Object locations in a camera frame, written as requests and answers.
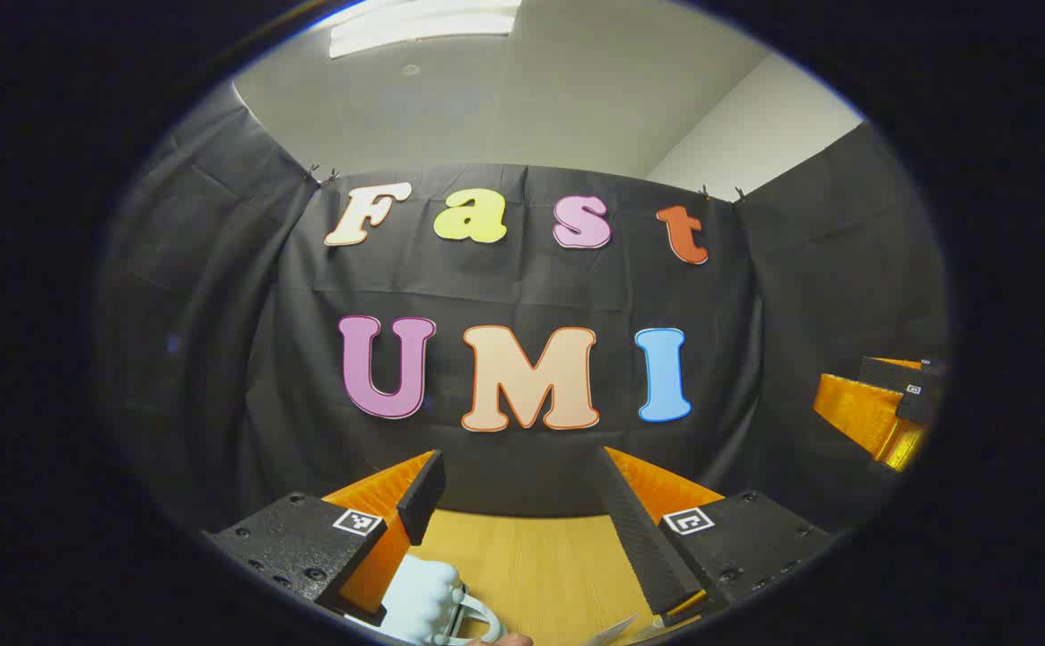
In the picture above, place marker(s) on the black backdrop cloth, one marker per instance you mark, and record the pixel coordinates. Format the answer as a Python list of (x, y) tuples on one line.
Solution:
[(217, 314)]

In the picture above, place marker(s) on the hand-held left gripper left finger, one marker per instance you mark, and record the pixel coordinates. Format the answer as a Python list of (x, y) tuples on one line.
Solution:
[(422, 502)]

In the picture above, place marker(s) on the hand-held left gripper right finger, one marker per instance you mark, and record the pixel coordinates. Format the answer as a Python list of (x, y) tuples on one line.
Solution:
[(643, 538)]

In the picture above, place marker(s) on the light blue suitcase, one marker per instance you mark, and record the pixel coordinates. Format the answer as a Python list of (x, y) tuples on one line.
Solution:
[(428, 597)]

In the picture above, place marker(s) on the ceiling light panel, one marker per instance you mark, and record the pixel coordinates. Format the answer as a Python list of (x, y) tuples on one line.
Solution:
[(414, 27)]

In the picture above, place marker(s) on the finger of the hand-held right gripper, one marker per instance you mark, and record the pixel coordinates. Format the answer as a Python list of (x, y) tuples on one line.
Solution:
[(858, 408), (890, 370)]

